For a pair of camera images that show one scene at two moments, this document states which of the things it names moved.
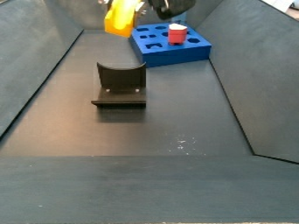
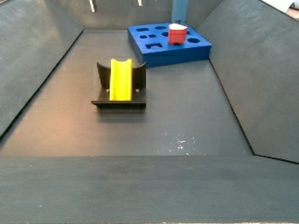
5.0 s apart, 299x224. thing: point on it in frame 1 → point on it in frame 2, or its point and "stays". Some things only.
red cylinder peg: [178, 32] stays
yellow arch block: [119, 17] → [121, 80]
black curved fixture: [123, 87] stays
